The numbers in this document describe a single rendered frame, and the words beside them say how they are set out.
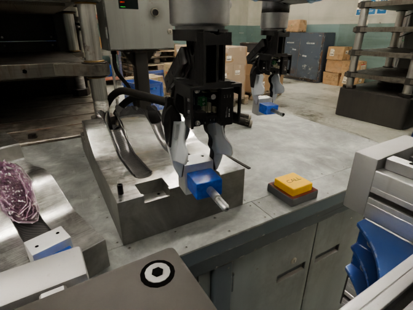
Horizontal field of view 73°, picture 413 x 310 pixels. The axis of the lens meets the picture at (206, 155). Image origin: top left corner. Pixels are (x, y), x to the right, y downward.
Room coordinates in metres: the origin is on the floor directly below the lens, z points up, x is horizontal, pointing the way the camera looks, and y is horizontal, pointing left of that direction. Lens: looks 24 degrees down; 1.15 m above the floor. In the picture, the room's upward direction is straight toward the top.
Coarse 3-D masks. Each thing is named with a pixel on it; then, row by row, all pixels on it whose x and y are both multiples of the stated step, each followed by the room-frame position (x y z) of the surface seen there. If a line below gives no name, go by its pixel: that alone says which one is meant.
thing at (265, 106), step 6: (258, 96) 0.89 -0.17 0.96; (264, 96) 0.89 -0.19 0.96; (258, 102) 0.86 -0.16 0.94; (264, 102) 0.87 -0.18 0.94; (270, 102) 0.87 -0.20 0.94; (252, 108) 0.89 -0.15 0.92; (258, 108) 0.86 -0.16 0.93; (264, 108) 0.83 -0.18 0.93; (270, 108) 0.83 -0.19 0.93; (276, 108) 0.83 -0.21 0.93; (258, 114) 0.86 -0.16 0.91; (264, 114) 0.87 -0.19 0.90; (282, 114) 0.79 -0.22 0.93
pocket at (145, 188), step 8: (136, 184) 0.45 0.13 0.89; (144, 184) 0.46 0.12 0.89; (152, 184) 0.46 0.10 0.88; (160, 184) 0.47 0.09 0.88; (144, 192) 0.45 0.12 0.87; (152, 192) 0.46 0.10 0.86; (160, 192) 0.46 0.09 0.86; (168, 192) 0.44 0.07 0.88; (144, 200) 0.44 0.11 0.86; (152, 200) 0.42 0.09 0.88
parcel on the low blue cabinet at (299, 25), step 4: (288, 20) 7.70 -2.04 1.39; (292, 20) 7.60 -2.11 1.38; (296, 20) 7.50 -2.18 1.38; (300, 20) 7.42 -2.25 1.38; (304, 20) 7.51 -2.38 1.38; (288, 24) 7.67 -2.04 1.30; (292, 24) 7.57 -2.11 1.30; (296, 24) 7.47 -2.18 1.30; (300, 24) 7.43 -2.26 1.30; (304, 24) 7.51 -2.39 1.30; (288, 28) 7.66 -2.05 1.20; (292, 28) 7.56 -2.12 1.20; (296, 28) 7.46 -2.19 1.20; (300, 28) 7.45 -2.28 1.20; (304, 28) 7.53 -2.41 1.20
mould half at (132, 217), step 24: (96, 120) 0.70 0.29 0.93; (144, 120) 0.72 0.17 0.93; (96, 144) 0.61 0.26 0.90; (144, 144) 0.64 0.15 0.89; (192, 144) 0.66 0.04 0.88; (96, 168) 0.57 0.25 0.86; (120, 168) 0.52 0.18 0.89; (168, 168) 0.51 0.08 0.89; (240, 168) 0.51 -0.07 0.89; (240, 192) 0.51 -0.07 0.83; (120, 216) 0.39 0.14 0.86; (144, 216) 0.41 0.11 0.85; (168, 216) 0.43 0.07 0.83; (192, 216) 0.45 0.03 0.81
